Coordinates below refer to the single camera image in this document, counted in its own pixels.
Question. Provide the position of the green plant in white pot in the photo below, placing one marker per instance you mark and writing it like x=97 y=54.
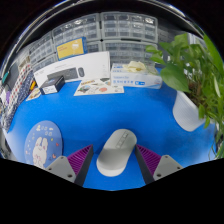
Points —
x=186 y=113

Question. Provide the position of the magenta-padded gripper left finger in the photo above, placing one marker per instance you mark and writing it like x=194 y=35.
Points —
x=61 y=166

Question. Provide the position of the grey computer mouse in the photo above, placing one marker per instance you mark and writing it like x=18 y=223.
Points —
x=115 y=153

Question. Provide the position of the round blue rabbit mouse pad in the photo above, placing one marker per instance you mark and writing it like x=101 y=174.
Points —
x=40 y=140

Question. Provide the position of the small black box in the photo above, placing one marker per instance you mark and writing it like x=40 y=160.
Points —
x=53 y=85

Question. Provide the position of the small yellow item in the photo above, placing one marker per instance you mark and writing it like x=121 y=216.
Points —
x=32 y=85

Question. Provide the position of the yellow and blue box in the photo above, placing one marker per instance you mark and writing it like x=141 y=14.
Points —
x=70 y=48

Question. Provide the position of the white dotted checkered cloth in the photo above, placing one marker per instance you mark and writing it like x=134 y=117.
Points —
x=20 y=83

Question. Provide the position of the white and blue glove box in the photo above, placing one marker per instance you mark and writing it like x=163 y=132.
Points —
x=133 y=81

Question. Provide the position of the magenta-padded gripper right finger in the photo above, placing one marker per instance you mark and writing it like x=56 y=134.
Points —
x=166 y=166

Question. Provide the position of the teal item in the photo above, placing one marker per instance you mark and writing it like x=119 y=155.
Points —
x=5 y=77

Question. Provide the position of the long white keyboard box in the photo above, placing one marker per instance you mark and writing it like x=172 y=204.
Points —
x=93 y=65

